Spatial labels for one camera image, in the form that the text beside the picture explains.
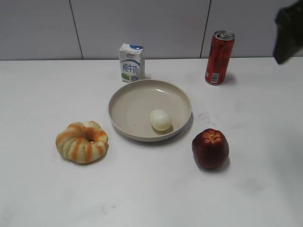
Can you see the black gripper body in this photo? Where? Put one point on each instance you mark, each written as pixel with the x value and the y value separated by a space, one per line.
pixel 289 38

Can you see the white egg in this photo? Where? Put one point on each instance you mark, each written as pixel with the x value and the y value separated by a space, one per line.
pixel 160 120

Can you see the beige round plate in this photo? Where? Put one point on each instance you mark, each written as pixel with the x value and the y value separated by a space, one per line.
pixel 130 107

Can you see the red drink can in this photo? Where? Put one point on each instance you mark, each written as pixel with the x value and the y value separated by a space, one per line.
pixel 219 56

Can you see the red apple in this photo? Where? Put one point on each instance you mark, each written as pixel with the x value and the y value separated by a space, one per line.
pixel 210 149

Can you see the white blue milk carton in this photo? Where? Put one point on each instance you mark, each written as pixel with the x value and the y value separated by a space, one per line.
pixel 132 63

